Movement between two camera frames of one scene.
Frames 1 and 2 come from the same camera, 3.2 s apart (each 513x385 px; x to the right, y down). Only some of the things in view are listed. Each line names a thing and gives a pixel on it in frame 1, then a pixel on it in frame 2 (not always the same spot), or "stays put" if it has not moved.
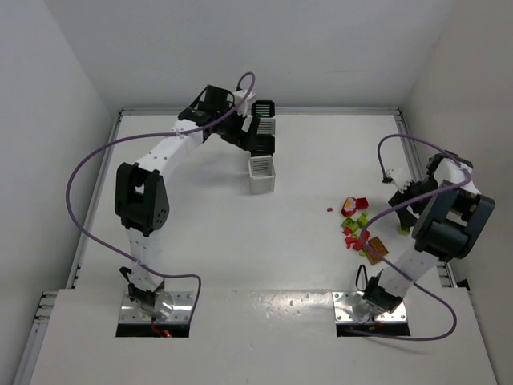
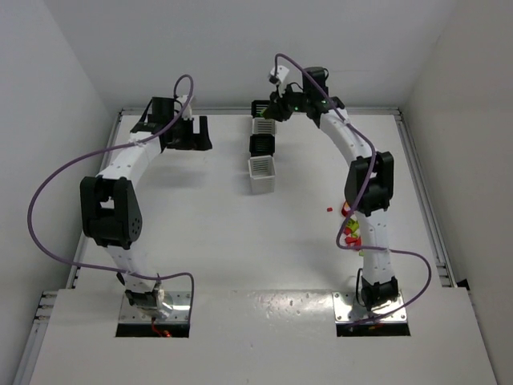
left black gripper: [248, 134] to [188, 134]
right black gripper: [403, 199] to [278, 107]
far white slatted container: [267, 126] stays put
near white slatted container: [262, 175] stays put
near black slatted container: [265, 145] stays put
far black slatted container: [264, 108] stays put
